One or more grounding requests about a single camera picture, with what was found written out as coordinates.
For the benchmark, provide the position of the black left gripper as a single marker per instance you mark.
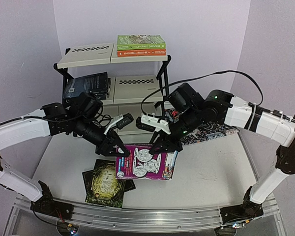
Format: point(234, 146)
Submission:
point(109, 145)

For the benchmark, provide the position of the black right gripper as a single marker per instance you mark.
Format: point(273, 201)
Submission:
point(170, 139)

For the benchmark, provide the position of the purple 117-Storey Treehouse book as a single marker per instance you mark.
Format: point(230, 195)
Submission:
point(140, 164)

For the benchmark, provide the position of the black Moon and Sixpence book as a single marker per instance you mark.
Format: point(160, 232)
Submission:
point(103, 92)

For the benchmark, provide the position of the dark blue Nineteen Eighty-Four book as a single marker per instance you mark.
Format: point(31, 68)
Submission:
point(86, 84)

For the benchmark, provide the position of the orange 78-Storey Treehouse book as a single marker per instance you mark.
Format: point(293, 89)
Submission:
point(145, 52)

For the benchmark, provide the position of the green 65-Storey Treehouse book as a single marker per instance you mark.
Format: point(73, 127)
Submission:
point(140, 42)

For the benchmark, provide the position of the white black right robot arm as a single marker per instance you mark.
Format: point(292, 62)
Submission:
point(225, 108)

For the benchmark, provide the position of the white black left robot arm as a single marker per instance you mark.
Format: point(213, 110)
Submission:
point(80, 118)

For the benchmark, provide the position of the dark red black book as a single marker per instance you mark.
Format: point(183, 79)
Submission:
point(130, 184)

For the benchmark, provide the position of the green Alice in Wonderland book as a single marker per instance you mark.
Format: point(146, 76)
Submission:
point(102, 186)

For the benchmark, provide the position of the patterned fabric placemat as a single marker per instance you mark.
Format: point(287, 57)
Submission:
point(206, 132)

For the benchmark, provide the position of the beige three-tier shelf rack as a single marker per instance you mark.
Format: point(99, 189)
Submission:
point(126, 92)

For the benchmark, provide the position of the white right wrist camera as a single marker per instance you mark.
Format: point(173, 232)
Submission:
point(152, 124)

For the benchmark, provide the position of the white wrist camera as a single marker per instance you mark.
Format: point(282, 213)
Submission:
point(119, 122)
point(152, 124)

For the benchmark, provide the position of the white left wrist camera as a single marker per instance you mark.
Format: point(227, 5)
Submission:
point(119, 122)

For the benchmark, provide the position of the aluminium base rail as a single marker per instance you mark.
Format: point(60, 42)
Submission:
point(21, 220)

